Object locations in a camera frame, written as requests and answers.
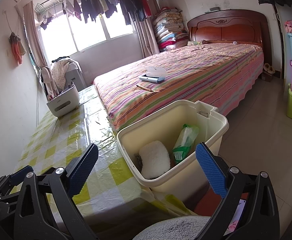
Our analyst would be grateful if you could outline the white plush toy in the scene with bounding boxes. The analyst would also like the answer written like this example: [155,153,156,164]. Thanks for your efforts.
[138,140,171,180]

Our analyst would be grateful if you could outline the white tissue box organizer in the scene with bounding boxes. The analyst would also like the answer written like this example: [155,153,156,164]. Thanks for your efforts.
[46,84,81,117]

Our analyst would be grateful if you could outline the polka dot cloth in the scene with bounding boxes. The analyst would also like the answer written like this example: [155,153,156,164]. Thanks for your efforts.
[51,57,72,93]

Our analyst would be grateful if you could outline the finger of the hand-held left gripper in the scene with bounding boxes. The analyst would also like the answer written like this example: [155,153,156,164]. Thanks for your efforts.
[9,165,35,185]

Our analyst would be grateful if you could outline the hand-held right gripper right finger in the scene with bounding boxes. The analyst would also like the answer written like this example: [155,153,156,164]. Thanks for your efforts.
[195,142,280,240]

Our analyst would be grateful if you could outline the wooden headboard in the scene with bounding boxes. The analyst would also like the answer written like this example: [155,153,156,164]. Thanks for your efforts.
[187,9,273,67]

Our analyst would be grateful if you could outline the striped bed sheet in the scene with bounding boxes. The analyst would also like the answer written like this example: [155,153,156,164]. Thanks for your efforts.
[93,42,264,132]

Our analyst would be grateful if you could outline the blue and white case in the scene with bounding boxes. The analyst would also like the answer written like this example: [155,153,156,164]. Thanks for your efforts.
[139,66,168,83]

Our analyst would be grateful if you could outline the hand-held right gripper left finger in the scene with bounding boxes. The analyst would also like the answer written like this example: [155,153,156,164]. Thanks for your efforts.
[14,144,99,240]

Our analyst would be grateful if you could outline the grey fuzzy cushion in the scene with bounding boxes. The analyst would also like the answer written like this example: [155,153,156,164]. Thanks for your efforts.
[132,215,211,240]

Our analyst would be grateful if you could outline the white cabinet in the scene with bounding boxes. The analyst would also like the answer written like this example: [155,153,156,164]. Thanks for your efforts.
[66,62,86,92]

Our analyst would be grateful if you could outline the stack of folded blankets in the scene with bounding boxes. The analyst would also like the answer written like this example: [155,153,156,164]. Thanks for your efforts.
[152,7,189,53]

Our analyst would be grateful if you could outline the orange pencil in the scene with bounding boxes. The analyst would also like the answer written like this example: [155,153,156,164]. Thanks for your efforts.
[136,84,154,92]

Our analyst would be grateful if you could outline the row of hanging clothes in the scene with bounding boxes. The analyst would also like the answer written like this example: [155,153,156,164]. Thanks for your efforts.
[39,0,156,30]

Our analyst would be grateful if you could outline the green plastic bag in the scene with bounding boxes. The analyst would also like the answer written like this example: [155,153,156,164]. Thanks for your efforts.
[172,124,199,165]

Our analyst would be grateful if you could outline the orange cloth on wall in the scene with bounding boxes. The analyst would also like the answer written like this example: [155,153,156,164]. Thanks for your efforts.
[9,32,27,65]

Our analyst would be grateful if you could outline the beige curtain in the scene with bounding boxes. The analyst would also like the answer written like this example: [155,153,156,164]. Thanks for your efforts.
[133,17,160,58]
[23,1,49,69]

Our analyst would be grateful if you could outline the cream plastic bin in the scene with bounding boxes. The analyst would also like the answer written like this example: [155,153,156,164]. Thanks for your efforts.
[116,99,229,193]

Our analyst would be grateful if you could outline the window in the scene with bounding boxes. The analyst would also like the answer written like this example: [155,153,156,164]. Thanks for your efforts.
[37,5,141,58]

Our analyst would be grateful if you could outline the checked plastic tablecloth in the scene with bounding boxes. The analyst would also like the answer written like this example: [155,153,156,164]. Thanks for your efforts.
[13,85,194,220]

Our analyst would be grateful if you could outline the clothes on floor rack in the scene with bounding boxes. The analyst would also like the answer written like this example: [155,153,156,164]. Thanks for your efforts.
[39,66,59,98]

